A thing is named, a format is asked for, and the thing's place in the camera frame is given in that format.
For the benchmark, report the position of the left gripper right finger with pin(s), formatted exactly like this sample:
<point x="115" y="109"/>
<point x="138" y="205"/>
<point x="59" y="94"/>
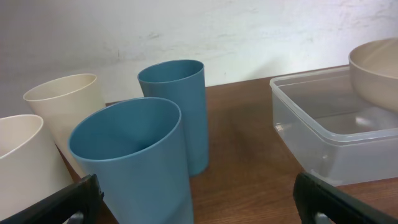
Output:
<point x="319" y="202"/>

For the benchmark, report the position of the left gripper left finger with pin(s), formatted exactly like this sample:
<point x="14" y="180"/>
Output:
<point x="77" y="203"/>

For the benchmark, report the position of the clear plastic container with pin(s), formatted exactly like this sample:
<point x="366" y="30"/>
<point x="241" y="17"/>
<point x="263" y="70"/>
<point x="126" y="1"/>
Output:
<point x="333" y="133"/>

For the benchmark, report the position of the cream bowl front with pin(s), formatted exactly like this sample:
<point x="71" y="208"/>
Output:
<point x="373" y="72"/>

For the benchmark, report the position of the cream cup front left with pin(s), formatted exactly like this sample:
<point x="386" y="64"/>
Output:
<point x="31" y="165"/>

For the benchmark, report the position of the cream cup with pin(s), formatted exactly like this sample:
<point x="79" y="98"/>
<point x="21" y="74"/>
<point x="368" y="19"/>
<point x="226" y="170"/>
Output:
<point x="31" y="165"/>
<point x="63" y="103"/>

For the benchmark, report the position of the blue cup front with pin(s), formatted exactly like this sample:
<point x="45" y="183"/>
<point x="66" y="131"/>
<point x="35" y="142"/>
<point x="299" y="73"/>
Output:
<point x="137" y="150"/>

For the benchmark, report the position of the blue cup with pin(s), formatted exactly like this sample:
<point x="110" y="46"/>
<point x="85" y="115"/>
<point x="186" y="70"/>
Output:
<point x="137" y="150"/>
<point x="183" y="82"/>

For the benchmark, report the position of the cream cup back left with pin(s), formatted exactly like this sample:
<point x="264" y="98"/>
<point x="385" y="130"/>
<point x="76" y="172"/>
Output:
<point x="63" y="103"/>

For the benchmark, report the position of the blue cup back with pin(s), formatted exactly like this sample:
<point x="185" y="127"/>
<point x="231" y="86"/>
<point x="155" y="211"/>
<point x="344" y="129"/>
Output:
<point x="183" y="82"/>

